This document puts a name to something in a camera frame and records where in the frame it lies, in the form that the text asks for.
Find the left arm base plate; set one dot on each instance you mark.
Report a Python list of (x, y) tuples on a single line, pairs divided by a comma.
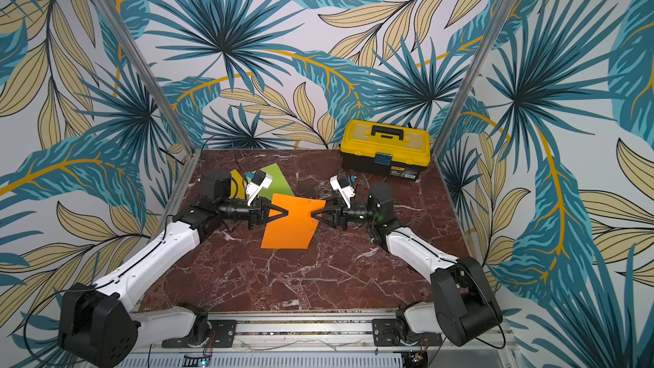
[(207, 334)]

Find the aluminium front rail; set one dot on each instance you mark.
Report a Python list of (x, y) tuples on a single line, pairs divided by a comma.
[(267, 332)]

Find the yellow black toolbox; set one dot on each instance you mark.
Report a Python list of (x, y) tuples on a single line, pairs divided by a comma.
[(384, 149)]

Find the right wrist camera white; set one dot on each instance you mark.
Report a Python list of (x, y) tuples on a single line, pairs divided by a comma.
[(343, 185)]

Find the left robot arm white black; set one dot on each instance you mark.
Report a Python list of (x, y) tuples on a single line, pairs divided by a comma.
[(98, 322)]

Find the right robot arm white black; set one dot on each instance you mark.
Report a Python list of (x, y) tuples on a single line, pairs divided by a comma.
[(464, 306)]

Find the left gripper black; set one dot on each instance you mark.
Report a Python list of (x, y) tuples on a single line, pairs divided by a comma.
[(258, 212)]

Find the orange paper sheet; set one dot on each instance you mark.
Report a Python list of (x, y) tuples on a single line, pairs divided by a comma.
[(297, 229)]

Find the yellow paper sheet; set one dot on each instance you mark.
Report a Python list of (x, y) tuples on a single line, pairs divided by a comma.
[(238, 185)]

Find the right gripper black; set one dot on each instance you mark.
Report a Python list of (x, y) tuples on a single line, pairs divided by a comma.
[(339, 215)]

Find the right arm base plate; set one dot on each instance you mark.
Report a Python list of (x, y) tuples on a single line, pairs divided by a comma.
[(395, 333)]

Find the green paper sheet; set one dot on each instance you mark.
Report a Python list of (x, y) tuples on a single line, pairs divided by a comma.
[(279, 183)]

